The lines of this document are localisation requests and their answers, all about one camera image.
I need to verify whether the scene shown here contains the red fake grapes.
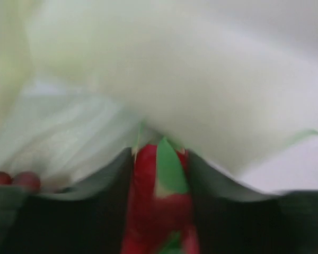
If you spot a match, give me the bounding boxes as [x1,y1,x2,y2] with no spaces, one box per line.
[0,171,41,193]

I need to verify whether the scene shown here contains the red fake dragon fruit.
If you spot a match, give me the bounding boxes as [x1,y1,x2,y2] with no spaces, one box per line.
[121,138,200,253]

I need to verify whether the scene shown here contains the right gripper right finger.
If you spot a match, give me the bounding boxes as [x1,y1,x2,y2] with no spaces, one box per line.
[187,152,318,253]

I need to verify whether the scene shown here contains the yellow-green plastic bag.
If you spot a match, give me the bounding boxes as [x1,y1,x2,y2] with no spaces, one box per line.
[0,1,318,193]

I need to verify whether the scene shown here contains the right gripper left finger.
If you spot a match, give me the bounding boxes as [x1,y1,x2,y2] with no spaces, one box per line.
[0,148,133,254]

